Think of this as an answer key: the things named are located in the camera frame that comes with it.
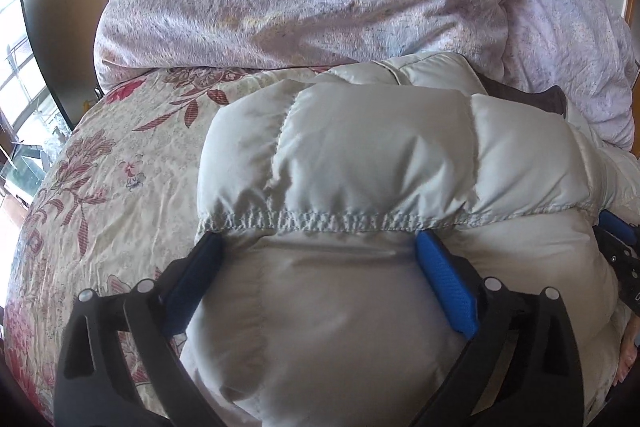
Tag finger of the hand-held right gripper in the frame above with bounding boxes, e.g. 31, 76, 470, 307
595, 208, 640, 269

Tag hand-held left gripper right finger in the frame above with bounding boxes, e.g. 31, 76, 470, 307
415, 229, 586, 427

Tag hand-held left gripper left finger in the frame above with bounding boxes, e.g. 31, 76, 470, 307
54, 232, 226, 427

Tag white puffer jacket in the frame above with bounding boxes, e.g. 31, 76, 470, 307
177, 51, 640, 427

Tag person's right hand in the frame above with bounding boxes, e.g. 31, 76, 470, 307
616, 316, 640, 385

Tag cream floral bed sheet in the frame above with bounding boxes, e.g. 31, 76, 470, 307
2, 66, 341, 425

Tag window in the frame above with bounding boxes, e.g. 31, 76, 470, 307
0, 0, 68, 220

